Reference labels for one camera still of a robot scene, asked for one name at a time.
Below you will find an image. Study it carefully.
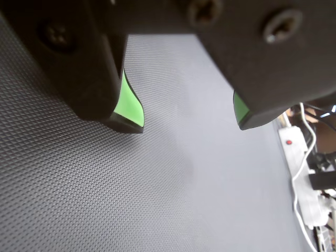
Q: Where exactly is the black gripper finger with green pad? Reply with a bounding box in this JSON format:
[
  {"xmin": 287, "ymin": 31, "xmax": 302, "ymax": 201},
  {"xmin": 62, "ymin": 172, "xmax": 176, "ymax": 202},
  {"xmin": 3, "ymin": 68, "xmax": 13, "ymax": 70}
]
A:
[
  {"xmin": 0, "ymin": 0, "xmax": 145, "ymax": 134},
  {"xmin": 125, "ymin": 0, "xmax": 336, "ymax": 131}
]

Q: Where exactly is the white power strip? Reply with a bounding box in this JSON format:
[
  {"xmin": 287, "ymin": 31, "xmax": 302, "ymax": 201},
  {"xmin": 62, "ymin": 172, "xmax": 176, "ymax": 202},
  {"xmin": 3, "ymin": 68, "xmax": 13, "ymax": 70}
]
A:
[{"xmin": 278, "ymin": 125, "xmax": 332, "ymax": 227}]

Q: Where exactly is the black plug adapter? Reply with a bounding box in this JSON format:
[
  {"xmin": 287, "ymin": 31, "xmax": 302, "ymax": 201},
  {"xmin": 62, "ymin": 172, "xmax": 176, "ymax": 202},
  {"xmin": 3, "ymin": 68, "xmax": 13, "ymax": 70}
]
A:
[{"xmin": 308, "ymin": 172, "xmax": 336, "ymax": 190}]

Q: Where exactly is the grey textured mat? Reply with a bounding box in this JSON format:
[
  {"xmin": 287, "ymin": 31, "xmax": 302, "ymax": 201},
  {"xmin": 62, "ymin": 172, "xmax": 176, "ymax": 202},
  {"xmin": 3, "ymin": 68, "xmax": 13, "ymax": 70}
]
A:
[{"xmin": 0, "ymin": 13, "xmax": 313, "ymax": 252}]

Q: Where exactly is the thin white cable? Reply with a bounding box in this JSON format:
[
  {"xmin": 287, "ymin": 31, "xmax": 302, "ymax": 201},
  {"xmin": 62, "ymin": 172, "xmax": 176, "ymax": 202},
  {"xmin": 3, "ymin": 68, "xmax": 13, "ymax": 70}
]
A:
[{"xmin": 292, "ymin": 103, "xmax": 319, "ymax": 252}]

